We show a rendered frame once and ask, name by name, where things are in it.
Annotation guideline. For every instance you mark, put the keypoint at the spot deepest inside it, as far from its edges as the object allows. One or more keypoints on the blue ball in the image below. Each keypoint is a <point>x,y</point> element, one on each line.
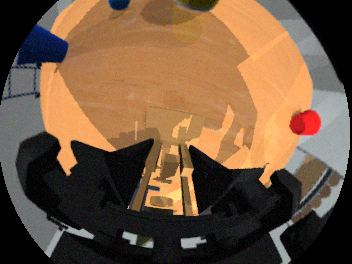
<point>119,4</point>

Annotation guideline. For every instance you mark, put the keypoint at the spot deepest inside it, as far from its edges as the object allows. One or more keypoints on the yellow mug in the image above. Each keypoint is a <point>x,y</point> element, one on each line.
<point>198,5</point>

